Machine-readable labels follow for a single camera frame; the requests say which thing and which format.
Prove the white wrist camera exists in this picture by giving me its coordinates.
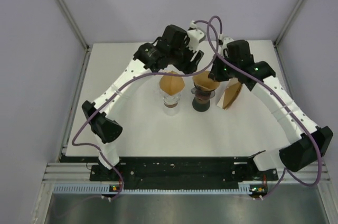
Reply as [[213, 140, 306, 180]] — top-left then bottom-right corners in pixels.
[[187, 21, 206, 51], [218, 34, 234, 54]]

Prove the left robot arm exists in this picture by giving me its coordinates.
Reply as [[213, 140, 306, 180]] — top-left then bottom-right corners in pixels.
[[82, 24, 205, 180]]

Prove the single brown coffee filter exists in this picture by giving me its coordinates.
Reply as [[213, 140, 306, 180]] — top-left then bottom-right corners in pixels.
[[159, 75, 185, 96]]

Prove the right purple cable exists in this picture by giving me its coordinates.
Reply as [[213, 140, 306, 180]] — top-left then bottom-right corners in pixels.
[[206, 16, 324, 199]]

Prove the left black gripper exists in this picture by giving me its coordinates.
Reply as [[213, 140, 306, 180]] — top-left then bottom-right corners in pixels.
[[168, 39, 202, 76]]

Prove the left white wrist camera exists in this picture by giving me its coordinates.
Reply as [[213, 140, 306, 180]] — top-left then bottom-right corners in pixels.
[[187, 21, 206, 51]]

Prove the red-topped dark flask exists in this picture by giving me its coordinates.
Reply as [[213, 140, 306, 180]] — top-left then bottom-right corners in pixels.
[[192, 94, 210, 112]]

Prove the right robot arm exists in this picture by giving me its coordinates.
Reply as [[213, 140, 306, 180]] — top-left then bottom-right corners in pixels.
[[209, 38, 333, 180]]

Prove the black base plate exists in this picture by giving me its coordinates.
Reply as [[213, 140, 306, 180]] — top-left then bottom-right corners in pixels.
[[90, 157, 278, 190]]

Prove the purple cable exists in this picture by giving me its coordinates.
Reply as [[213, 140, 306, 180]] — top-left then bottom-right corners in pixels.
[[71, 19, 220, 200], [206, 16, 324, 199]]

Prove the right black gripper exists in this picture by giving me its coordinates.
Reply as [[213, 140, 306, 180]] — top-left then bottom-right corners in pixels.
[[208, 53, 239, 82]]

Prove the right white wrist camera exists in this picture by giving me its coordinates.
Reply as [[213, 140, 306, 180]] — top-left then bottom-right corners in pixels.
[[218, 34, 234, 54]]

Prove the aluminium front rail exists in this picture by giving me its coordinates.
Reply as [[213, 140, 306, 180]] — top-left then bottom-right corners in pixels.
[[42, 161, 331, 182]]

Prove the glass beaker with brown band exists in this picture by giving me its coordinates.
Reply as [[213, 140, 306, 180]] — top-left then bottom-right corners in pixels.
[[163, 102, 180, 116]]

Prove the left aluminium frame post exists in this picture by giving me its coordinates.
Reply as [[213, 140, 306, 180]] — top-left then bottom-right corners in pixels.
[[39, 0, 91, 50]]

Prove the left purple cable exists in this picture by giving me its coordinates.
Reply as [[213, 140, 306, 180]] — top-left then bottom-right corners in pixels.
[[71, 19, 220, 200]]

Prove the grey plastic dripper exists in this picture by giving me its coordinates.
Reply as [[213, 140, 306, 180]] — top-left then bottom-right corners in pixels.
[[191, 85, 215, 99]]

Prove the right aluminium frame post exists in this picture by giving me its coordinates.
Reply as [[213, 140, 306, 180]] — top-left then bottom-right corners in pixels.
[[273, 0, 307, 48]]

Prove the aluminium frame post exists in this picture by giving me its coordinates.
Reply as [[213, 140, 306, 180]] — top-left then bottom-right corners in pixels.
[[273, 0, 307, 48], [39, 0, 91, 50]]

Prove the clear glass dripper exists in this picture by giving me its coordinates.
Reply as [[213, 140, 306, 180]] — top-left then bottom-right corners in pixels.
[[159, 88, 181, 105]]

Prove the white slotted cable duct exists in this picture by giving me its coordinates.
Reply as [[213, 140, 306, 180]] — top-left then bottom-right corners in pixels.
[[52, 181, 267, 196]]

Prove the brown coffee filter stack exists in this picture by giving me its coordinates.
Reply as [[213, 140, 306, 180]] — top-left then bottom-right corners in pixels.
[[217, 79, 242, 110]]

